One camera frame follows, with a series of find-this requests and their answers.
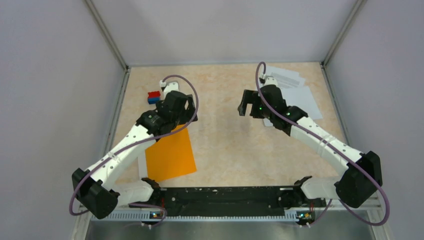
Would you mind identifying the red and blue toy brick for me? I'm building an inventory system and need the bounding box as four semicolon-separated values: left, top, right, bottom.
147;91;161;105

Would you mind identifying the white slotted cable duct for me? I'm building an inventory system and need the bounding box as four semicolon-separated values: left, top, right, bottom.
91;210;299;222

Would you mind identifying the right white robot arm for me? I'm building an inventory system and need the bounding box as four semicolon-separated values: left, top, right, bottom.
237;77;383;208

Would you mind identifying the orange clip file folder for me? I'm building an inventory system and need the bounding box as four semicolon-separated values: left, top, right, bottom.
145;128;197;182

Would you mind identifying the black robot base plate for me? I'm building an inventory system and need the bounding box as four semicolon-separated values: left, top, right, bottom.
142;177;326;217

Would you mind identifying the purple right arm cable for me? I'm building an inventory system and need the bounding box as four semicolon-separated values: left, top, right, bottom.
255;61;391;227

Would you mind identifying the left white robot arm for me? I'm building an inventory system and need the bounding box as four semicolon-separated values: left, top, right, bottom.
71;80;198;219

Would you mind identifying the white paper sheets stack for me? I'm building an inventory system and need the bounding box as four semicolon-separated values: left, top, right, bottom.
260;66;323;120

